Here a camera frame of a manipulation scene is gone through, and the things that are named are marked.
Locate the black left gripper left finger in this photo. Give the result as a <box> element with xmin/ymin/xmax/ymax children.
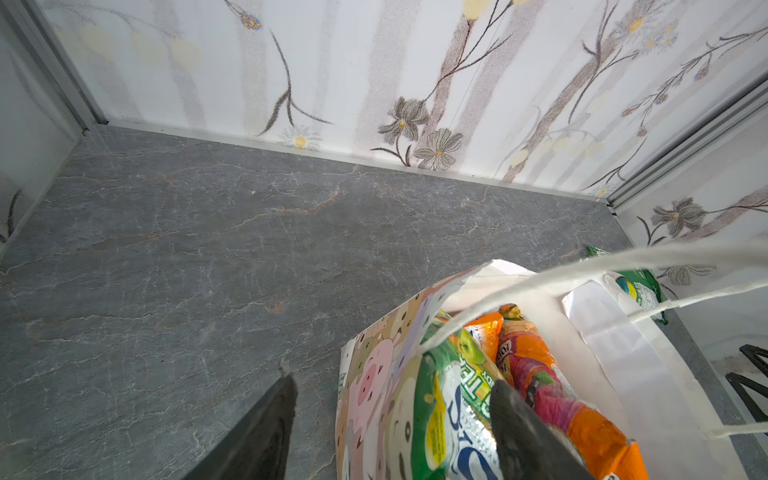
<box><xmin>185</xmin><ymin>374</ymin><xmax>298</xmax><ymax>480</ymax></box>

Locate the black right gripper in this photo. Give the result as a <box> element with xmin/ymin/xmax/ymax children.
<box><xmin>725</xmin><ymin>344</ymin><xmax>767</xmax><ymax>422</ymax></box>

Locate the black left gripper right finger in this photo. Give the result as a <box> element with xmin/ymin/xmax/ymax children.
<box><xmin>490</xmin><ymin>380</ymin><xmax>592</xmax><ymax>479</ymax></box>

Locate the green snack packet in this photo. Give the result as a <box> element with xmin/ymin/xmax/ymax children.
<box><xmin>383</xmin><ymin>329</ymin><xmax>502</xmax><ymax>479</ymax></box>
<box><xmin>585</xmin><ymin>245</ymin><xmax>668</xmax><ymax>326</ymax></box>

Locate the orange green Fox's candy bag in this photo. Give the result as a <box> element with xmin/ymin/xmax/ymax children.
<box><xmin>495</xmin><ymin>304</ymin><xmax>649</xmax><ymax>479</ymax></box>

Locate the orange snack packet back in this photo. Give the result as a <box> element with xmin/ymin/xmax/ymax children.
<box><xmin>459</xmin><ymin>312</ymin><xmax>504</xmax><ymax>365</ymax></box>

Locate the white cartoon paper bag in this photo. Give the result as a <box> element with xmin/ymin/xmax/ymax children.
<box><xmin>335</xmin><ymin>241</ymin><xmax>767</xmax><ymax>479</ymax></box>

